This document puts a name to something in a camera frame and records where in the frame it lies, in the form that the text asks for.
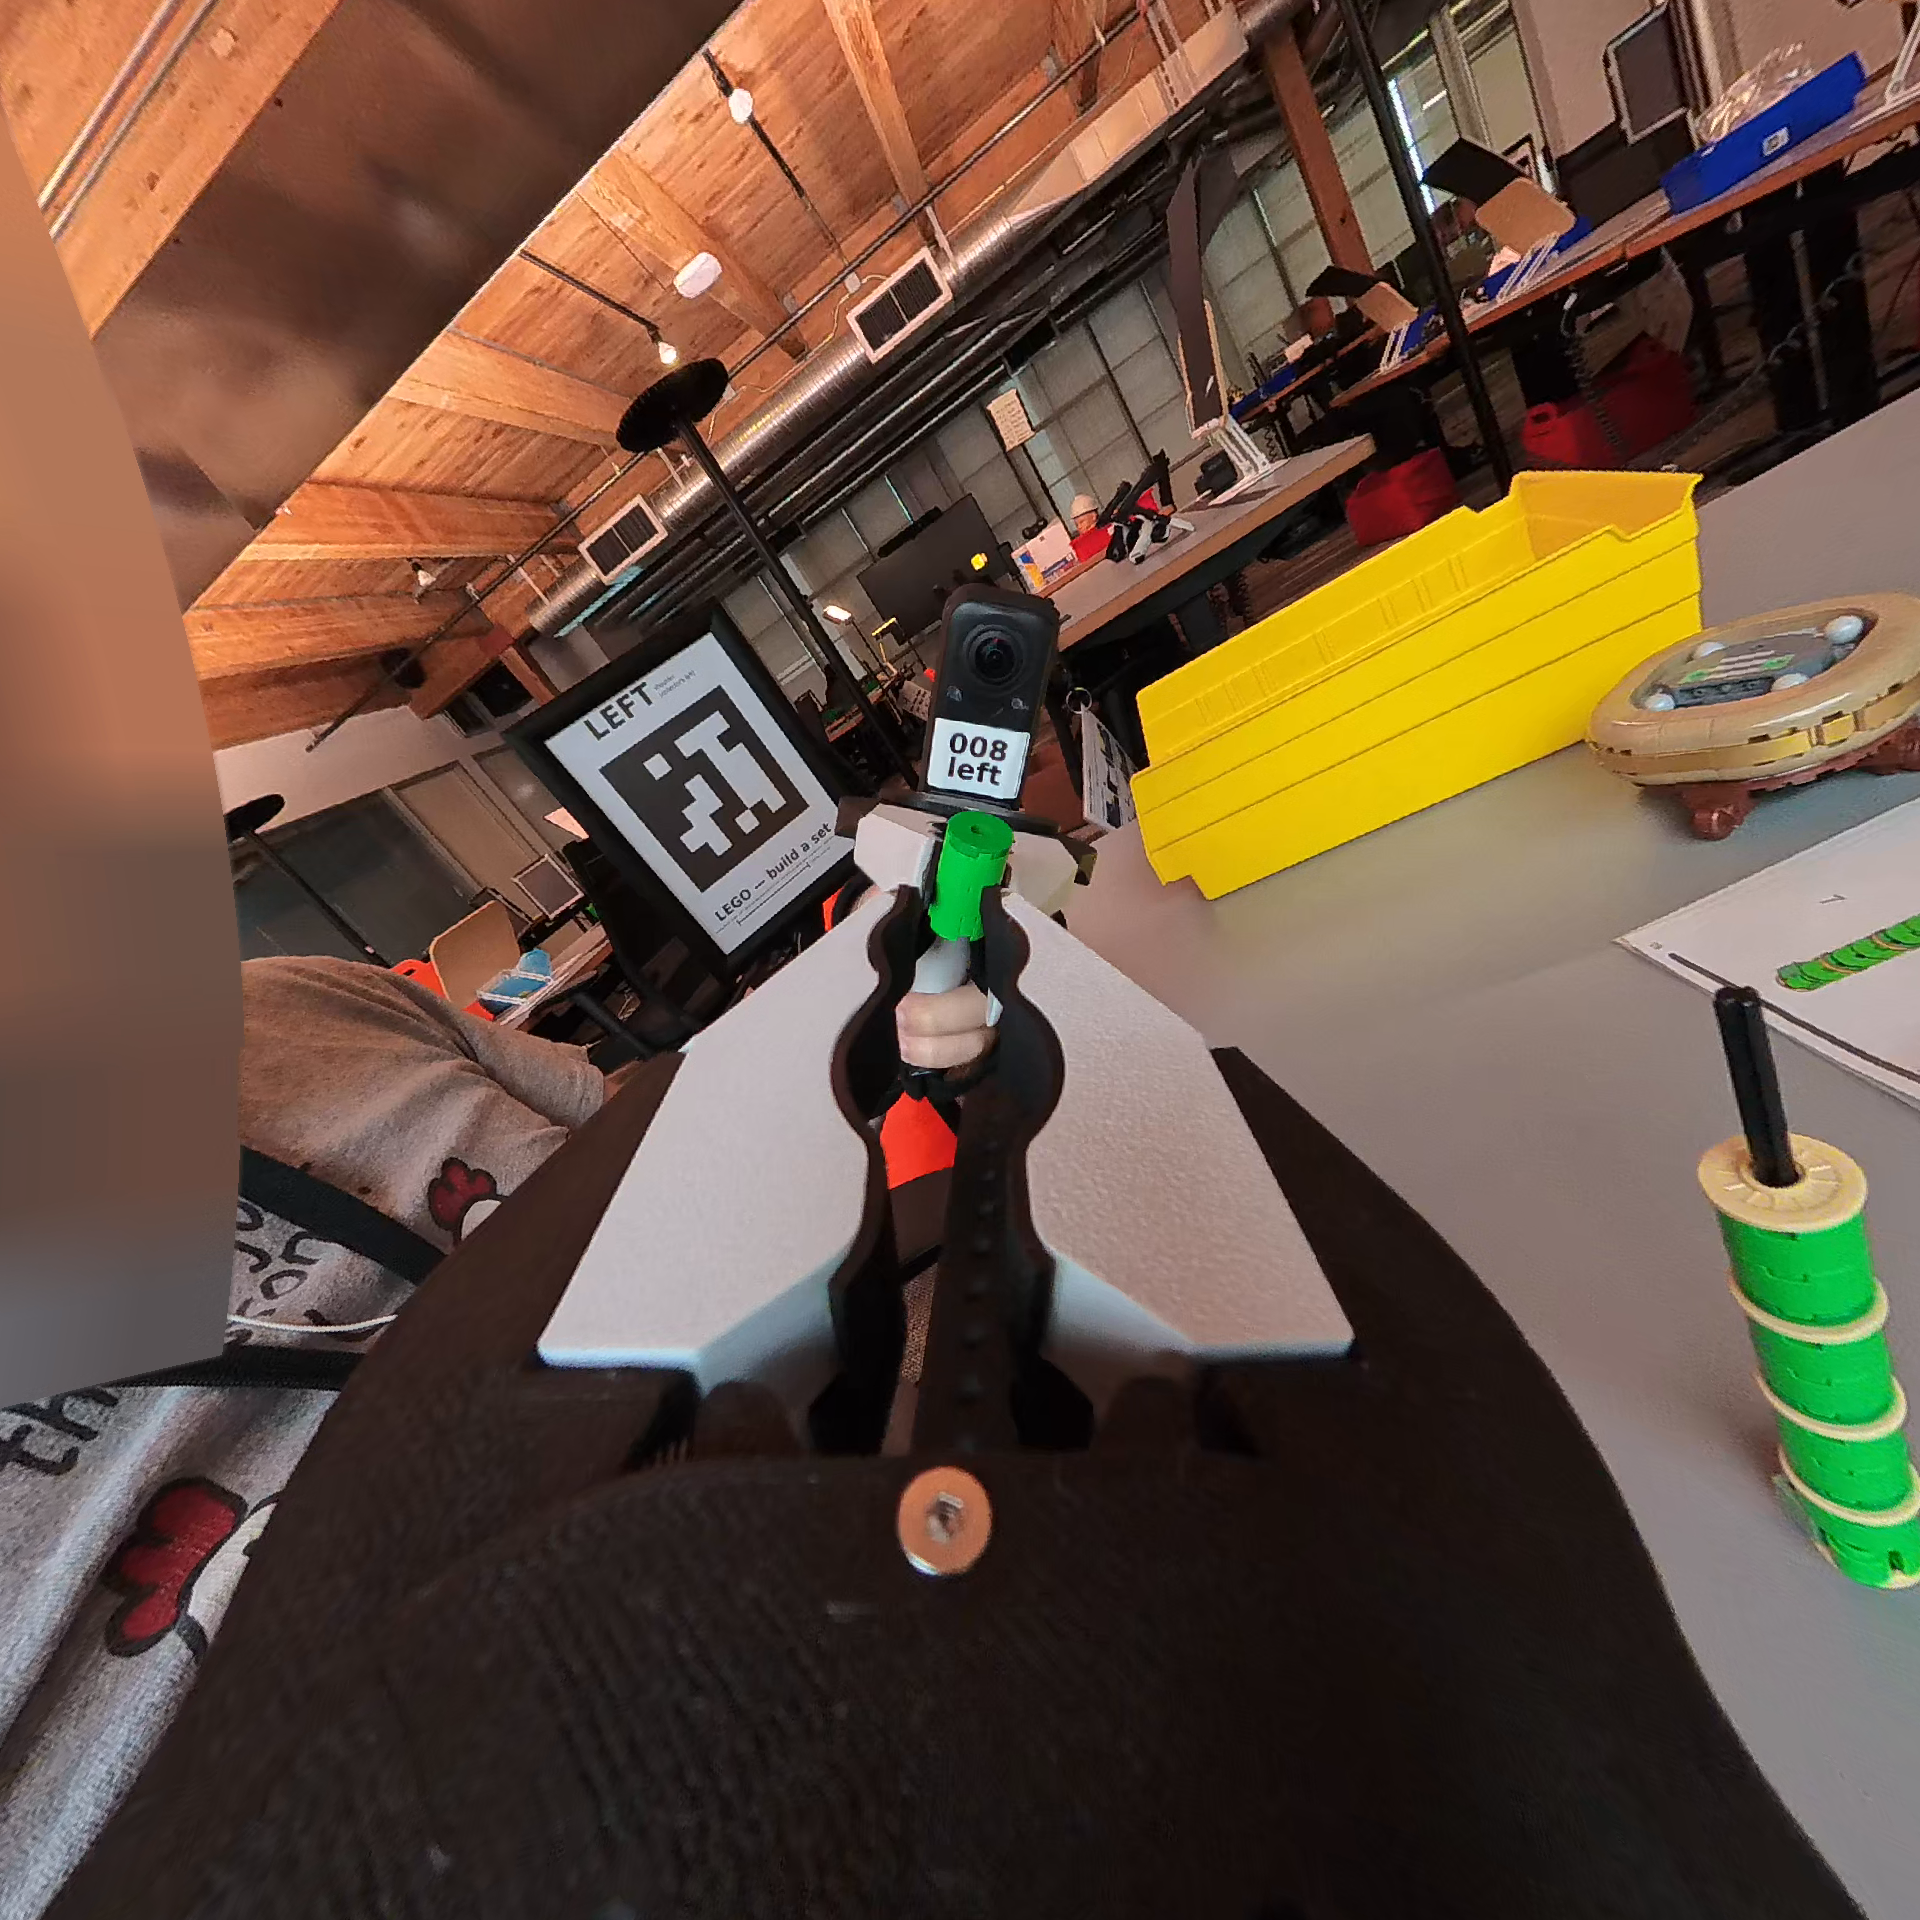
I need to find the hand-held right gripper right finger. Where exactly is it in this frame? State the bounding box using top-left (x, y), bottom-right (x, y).
top-left (938, 895), bottom-right (1356, 1453)

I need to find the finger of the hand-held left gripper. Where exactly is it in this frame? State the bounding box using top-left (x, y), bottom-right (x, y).
top-left (853, 816), bottom-right (946, 902)
top-left (1003, 836), bottom-right (1097, 923)

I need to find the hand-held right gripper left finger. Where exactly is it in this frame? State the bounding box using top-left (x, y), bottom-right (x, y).
top-left (537, 887), bottom-right (940, 1453)

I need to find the green cylinder brick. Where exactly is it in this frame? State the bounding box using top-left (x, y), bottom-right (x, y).
top-left (925, 813), bottom-right (1019, 944)

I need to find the yellow plastic bin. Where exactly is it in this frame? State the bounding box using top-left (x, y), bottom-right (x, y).
top-left (1128, 469), bottom-right (1704, 902)

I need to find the green bamboo stalk model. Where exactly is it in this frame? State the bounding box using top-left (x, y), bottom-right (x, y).
top-left (1693, 983), bottom-right (1879, 1587)

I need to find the person's left hand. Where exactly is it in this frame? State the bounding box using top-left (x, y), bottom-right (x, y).
top-left (897, 985), bottom-right (1003, 1075)

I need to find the black monitor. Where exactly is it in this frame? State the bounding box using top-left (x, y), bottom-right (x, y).
top-left (859, 496), bottom-right (1021, 640)

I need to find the small marker tag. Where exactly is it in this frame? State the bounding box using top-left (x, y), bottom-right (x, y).
top-left (1067, 692), bottom-right (1139, 830)

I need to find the black framed marker sign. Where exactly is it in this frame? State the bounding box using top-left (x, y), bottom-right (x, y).
top-left (509, 608), bottom-right (864, 998)

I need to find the orange object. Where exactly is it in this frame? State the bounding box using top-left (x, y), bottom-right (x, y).
top-left (883, 1092), bottom-right (965, 1192)

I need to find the grey office table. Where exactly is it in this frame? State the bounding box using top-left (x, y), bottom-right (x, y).
top-left (1052, 435), bottom-right (1379, 648)

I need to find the black pole with disc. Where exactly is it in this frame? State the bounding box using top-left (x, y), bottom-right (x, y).
top-left (616, 357), bottom-right (902, 797)

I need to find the red container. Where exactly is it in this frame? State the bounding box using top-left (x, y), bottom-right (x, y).
top-left (1523, 342), bottom-right (1696, 471)
top-left (1344, 448), bottom-right (1466, 549)

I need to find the instruction booklet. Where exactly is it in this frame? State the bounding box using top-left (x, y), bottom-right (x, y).
top-left (1617, 800), bottom-right (1920, 1111)

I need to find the round tan pot base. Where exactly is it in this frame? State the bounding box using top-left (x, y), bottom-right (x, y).
top-left (1587, 591), bottom-right (1920, 842)

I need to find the blue storage bin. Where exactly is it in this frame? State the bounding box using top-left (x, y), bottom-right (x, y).
top-left (1661, 51), bottom-right (1869, 211)

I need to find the black harness strap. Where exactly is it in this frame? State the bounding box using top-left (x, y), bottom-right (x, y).
top-left (0, 1151), bottom-right (453, 1406)

